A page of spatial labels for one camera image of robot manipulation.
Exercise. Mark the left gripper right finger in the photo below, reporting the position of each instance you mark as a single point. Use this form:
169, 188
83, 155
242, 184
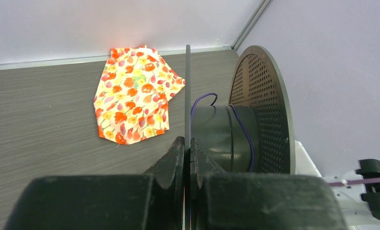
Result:
258, 201

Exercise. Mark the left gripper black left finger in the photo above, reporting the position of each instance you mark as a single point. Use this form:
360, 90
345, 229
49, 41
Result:
152, 200

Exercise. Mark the black cable spool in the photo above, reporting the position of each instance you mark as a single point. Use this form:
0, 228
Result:
253, 132

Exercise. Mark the orange floral cloth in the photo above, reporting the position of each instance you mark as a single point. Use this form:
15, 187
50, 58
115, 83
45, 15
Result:
131, 101

